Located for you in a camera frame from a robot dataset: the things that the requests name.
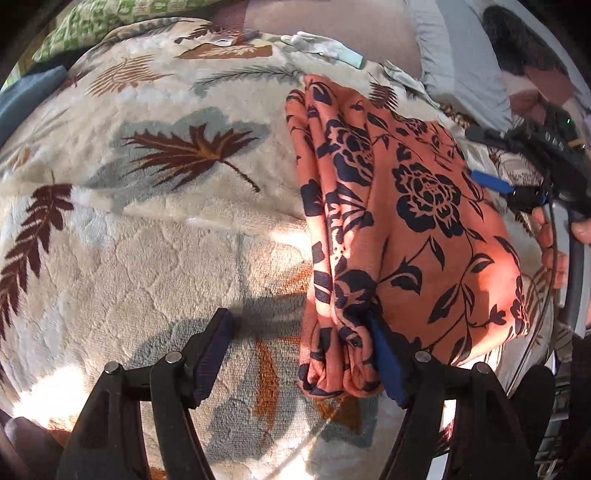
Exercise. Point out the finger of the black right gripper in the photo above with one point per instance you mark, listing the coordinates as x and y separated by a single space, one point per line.
489 137

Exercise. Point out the light grey small cloth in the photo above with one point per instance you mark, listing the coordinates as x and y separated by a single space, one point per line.
409 82

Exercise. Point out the white glove with green cuff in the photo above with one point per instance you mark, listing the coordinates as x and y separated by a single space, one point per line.
324 46

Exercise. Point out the orange floral garment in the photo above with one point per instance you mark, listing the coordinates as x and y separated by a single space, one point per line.
400 232

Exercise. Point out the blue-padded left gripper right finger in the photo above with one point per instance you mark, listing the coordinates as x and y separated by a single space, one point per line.
487 440

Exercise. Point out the cream leaf-pattern blanket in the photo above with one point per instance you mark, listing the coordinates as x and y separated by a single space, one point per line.
154 187

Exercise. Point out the small dark object on bed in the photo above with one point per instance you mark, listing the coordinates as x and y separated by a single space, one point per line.
239 37

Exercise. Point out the grey pillow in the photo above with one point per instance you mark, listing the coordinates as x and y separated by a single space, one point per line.
459 65

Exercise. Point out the blue folded cloth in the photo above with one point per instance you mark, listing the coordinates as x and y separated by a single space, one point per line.
20 99

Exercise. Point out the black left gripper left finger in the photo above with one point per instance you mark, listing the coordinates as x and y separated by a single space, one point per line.
107 440

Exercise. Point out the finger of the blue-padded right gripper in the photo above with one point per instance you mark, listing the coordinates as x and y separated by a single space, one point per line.
492 182

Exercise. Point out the green patterned pillow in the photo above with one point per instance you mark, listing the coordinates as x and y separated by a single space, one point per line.
90 21

